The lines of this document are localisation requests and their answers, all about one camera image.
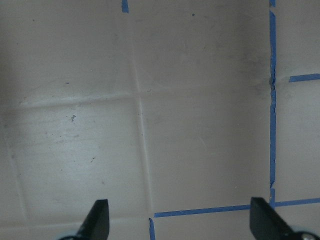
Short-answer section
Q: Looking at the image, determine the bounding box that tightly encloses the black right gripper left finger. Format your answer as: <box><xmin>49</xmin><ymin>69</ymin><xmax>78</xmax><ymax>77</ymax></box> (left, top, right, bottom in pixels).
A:
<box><xmin>75</xmin><ymin>199</ymin><xmax>110</xmax><ymax>240</ymax></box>

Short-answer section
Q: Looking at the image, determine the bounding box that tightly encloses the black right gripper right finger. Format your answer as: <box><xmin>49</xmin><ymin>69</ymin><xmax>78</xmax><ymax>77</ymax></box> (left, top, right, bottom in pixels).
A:
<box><xmin>249</xmin><ymin>197</ymin><xmax>295</xmax><ymax>240</ymax></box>

